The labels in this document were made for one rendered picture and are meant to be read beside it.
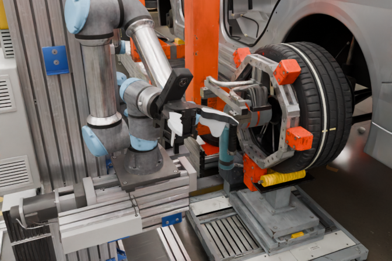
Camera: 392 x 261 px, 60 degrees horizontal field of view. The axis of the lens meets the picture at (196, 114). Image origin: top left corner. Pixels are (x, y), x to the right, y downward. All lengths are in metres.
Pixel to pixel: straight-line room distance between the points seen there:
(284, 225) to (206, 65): 1.01
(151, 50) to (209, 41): 1.01
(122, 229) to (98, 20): 0.70
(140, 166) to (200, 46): 0.96
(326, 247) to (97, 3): 1.75
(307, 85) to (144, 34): 0.76
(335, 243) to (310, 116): 0.93
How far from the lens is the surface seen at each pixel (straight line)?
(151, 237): 1.94
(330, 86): 1.60
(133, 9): 1.10
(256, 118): 1.68
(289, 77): 1.51
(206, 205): 2.33
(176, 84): 0.75
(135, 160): 1.30
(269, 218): 2.05
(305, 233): 2.13
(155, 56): 1.04
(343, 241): 2.26
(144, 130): 0.92
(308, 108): 1.53
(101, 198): 1.32
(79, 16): 1.04
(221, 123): 0.76
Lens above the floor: 1.53
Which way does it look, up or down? 24 degrees down
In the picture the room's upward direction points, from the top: straight up
